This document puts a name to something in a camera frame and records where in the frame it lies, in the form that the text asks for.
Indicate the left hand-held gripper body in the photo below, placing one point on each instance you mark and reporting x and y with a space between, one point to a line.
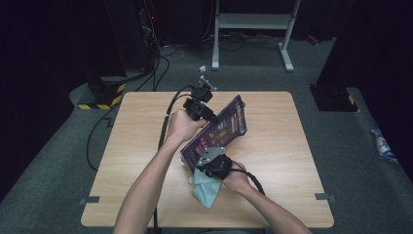
198 104

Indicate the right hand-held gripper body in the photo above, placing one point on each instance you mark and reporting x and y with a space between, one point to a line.
217 165

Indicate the red cover magazine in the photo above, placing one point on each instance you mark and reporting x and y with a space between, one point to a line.
220 133

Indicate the light blue cloth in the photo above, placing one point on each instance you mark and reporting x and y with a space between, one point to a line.
206 190

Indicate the person's right hand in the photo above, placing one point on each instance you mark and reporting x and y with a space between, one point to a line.
237 180

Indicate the person's left hand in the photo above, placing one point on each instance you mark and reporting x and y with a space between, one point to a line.
183 126

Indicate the small crumpled white paper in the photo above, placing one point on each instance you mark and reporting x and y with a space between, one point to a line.
202 68

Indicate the black base with yellow stripes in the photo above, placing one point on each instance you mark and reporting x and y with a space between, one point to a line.
104 96

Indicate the white metal stand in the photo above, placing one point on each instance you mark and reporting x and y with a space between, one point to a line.
255 21

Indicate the grey tape strip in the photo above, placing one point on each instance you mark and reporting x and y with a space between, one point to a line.
324 197
90 200

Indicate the black base with yellow mark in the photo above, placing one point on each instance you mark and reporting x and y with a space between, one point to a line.
334 99

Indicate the small red object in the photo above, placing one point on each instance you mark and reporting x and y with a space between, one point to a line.
313 39

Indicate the blue and white packet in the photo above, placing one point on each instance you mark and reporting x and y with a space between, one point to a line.
381 144

